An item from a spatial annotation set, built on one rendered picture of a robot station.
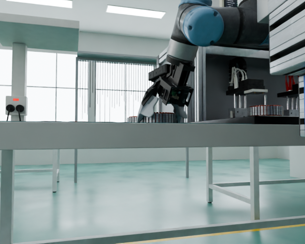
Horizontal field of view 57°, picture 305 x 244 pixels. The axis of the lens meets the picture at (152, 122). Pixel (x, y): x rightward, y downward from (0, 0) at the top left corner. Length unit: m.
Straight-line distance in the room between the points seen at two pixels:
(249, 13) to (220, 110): 0.64
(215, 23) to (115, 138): 0.29
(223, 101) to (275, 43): 0.80
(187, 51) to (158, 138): 0.25
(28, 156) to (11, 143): 6.74
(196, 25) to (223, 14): 0.07
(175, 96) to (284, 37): 0.38
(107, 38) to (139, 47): 0.86
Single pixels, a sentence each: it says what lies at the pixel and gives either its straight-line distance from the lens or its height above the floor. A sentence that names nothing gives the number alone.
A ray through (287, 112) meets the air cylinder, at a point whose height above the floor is 0.81.
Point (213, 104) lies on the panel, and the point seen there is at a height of 0.85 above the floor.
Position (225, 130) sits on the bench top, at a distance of 0.63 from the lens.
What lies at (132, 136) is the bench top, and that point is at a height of 0.72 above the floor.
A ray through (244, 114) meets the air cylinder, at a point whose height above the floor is 0.80.
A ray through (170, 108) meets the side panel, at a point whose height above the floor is 0.84.
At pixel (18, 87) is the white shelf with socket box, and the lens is 1.52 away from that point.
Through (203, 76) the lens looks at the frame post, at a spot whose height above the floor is 0.93.
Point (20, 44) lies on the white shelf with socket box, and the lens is 1.56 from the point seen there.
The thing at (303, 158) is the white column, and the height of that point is 0.33.
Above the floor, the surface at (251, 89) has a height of 0.88.
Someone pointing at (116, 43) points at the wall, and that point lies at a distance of 7.65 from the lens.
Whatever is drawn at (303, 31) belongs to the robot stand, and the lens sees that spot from 0.40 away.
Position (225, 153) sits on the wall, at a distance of 8.36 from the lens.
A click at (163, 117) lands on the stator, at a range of 0.78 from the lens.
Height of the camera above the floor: 0.73
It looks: 2 degrees up
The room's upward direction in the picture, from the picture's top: straight up
